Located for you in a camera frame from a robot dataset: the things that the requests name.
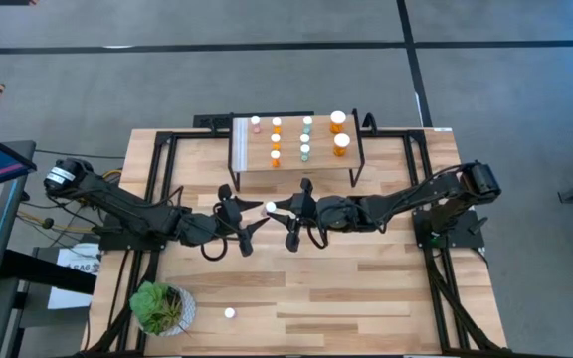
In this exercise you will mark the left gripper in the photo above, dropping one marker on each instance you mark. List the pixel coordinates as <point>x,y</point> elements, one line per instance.
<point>229,216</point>

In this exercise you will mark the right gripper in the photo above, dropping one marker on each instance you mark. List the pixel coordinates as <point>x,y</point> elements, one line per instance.
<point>305,211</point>

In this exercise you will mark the slim orange pill bottle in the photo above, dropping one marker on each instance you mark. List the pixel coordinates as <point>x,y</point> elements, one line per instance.
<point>275,138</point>

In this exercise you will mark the short orange pill bottle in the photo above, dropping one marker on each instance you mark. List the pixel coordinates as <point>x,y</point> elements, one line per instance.
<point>276,122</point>

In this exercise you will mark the large orange pill bottle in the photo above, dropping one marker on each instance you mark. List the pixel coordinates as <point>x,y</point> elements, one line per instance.
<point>341,141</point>
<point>337,118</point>

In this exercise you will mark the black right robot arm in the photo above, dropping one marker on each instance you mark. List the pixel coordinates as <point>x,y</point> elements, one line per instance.
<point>396,199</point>

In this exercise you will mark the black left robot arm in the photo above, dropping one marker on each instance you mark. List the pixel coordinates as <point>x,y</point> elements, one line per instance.
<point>117,201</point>

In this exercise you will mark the wooden shelf with black legs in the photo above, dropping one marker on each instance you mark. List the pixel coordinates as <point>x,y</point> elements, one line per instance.
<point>251,149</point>

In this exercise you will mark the black power strip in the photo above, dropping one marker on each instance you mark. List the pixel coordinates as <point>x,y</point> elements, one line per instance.
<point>212,122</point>

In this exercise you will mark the green plant in white pot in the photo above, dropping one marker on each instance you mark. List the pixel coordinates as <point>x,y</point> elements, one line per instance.
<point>157,308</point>

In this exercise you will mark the white paper sheet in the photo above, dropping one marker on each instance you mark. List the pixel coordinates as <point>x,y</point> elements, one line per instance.
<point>75,263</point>

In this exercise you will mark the black bracket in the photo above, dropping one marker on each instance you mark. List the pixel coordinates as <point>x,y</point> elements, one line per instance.
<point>368,123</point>

